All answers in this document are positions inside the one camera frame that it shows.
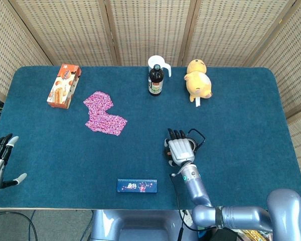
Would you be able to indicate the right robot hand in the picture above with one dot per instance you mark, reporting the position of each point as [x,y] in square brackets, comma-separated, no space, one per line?
[179,149]

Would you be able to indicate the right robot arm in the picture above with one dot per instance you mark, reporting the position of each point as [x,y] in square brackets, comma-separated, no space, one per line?
[230,200]

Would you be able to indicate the black cast iron teapot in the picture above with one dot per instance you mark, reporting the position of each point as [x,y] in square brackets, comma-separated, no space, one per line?
[194,143]

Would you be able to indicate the blue printed flat box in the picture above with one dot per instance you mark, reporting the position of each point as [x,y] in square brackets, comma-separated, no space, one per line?
[137,186]

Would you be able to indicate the blue table mat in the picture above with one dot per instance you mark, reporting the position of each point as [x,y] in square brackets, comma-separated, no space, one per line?
[115,155]

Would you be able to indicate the yellow plush toy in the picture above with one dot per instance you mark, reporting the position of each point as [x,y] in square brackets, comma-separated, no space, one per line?
[198,81]

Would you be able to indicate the dark glass bottle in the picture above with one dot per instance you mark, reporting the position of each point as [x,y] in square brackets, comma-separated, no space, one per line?
[155,81]

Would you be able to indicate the pink patterned cloth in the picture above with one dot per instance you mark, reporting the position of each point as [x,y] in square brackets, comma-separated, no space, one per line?
[102,114]

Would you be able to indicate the white plastic pitcher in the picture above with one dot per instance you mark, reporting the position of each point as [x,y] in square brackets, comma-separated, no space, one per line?
[163,65]

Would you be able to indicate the grey robot torso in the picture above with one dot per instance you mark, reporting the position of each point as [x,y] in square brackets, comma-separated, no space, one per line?
[140,226]

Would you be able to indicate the orange snack box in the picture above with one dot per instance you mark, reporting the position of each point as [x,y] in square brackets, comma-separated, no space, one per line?
[64,86]

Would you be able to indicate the cluttered floor items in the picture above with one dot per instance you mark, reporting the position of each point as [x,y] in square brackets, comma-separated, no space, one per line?
[250,235]

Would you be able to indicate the woven folding screen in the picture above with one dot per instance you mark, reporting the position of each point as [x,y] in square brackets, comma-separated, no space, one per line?
[150,30]

